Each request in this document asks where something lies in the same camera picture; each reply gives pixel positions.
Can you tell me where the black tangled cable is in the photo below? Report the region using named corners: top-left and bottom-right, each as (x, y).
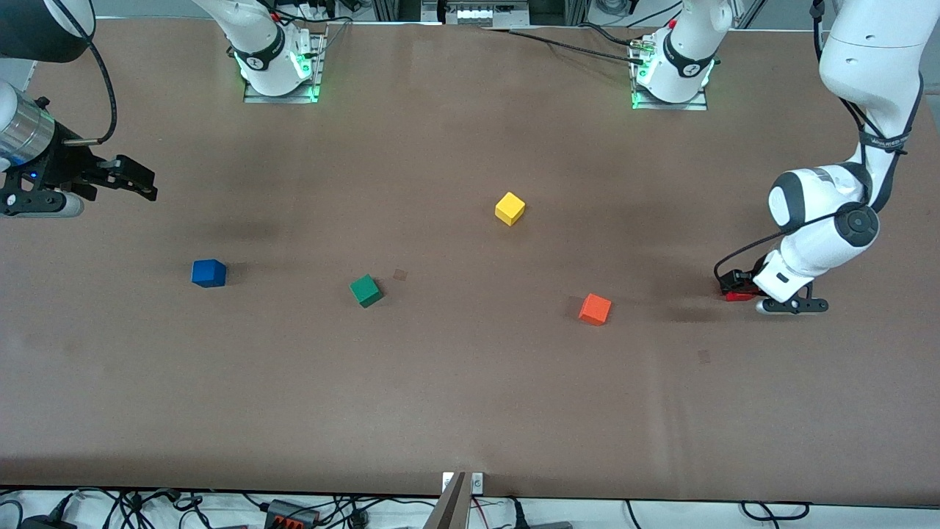
top-left (44, 488), bottom-right (254, 529)

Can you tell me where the wooden slat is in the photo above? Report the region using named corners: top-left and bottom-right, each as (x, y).
top-left (424, 472), bottom-right (469, 529)

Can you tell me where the grey control box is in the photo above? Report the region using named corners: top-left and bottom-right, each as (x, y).
top-left (438, 0), bottom-right (531, 29)

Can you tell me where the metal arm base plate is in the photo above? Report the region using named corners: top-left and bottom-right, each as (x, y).
top-left (244, 33), bottom-right (325, 104)
top-left (632, 37), bottom-right (709, 112)

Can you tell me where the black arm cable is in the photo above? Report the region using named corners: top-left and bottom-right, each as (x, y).
top-left (714, 0), bottom-right (926, 284)
top-left (44, 0), bottom-right (119, 146)

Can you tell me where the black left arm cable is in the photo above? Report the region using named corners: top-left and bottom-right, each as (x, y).
top-left (714, 0), bottom-right (926, 284)

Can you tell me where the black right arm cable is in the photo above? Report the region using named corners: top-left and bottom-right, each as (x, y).
top-left (44, 0), bottom-right (119, 146)

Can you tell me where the black table cable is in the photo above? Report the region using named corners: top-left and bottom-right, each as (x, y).
top-left (485, 22), bottom-right (656, 67)

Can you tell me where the black looped cable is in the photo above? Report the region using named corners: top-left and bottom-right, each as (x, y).
top-left (740, 501), bottom-right (811, 523)

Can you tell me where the orange cube block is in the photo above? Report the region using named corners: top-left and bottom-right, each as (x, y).
top-left (578, 293), bottom-right (612, 327)

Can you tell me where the blue cube block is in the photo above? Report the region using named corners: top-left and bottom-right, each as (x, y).
top-left (192, 259), bottom-right (228, 289)

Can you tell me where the yellow cube block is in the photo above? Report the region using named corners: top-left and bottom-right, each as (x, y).
top-left (494, 192), bottom-right (527, 227)

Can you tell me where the green cube block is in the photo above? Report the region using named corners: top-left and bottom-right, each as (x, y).
top-left (349, 274), bottom-right (384, 309)

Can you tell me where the black orange power strip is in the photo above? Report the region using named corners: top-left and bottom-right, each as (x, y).
top-left (264, 499), bottom-right (321, 529)

